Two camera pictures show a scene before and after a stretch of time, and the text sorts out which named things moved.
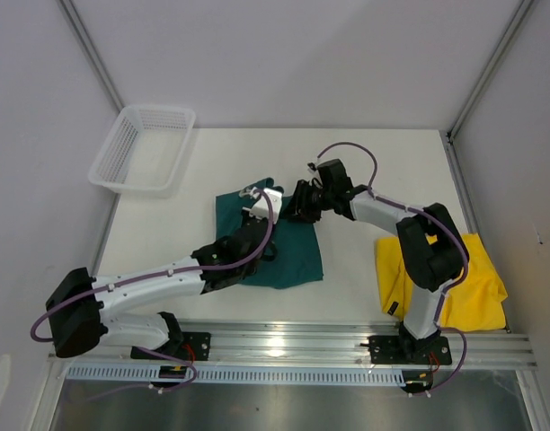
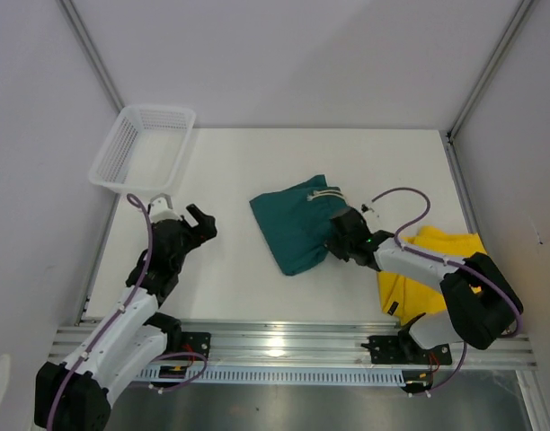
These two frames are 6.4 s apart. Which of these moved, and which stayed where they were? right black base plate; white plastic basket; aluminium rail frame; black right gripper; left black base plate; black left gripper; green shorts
Moved: black left gripper; black right gripper; green shorts
Stayed: white plastic basket; right black base plate; left black base plate; aluminium rail frame
